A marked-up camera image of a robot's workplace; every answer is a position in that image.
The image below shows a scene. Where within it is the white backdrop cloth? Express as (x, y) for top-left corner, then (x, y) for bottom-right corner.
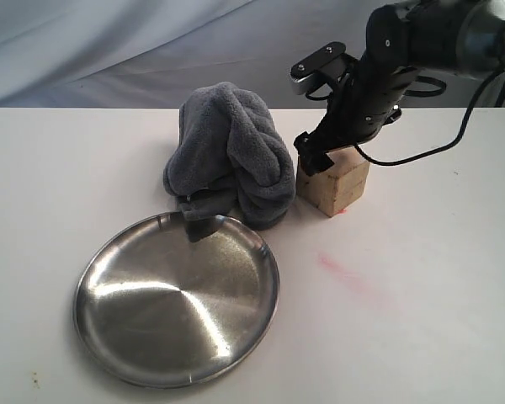
(0, 0), (505, 109)

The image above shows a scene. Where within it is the round stainless steel plate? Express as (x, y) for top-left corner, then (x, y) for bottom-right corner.
(72, 211), (279, 389)

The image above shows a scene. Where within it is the wooden cube block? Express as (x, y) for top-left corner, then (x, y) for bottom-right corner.
(296, 148), (369, 217)

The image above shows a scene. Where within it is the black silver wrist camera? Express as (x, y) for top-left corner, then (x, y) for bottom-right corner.
(290, 41), (354, 95)

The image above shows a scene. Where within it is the grey fluffy towel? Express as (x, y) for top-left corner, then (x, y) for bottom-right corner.
(162, 82), (295, 231)

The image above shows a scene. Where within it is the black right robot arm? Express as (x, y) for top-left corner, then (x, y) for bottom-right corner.
(290, 1), (505, 176)

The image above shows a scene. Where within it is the black camera cable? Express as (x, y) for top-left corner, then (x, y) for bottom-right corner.
(306, 69), (505, 166)

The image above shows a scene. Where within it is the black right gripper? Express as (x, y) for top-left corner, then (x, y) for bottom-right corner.
(294, 54), (419, 175)

